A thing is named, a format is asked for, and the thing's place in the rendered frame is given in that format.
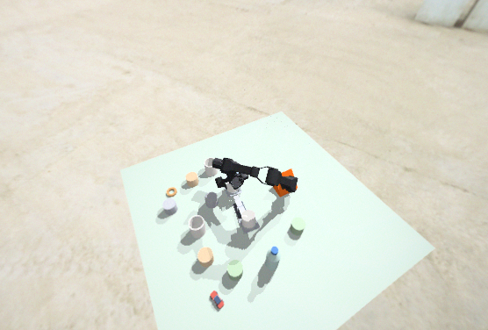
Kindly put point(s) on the red toy car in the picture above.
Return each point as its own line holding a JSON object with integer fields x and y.
{"x": 219, "y": 302}

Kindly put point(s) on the beige cylinder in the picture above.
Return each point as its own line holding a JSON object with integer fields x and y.
{"x": 206, "y": 257}
{"x": 192, "y": 179}

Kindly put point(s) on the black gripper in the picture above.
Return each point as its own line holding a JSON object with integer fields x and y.
{"x": 221, "y": 182}

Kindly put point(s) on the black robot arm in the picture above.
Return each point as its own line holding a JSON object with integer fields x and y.
{"x": 274, "y": 176}

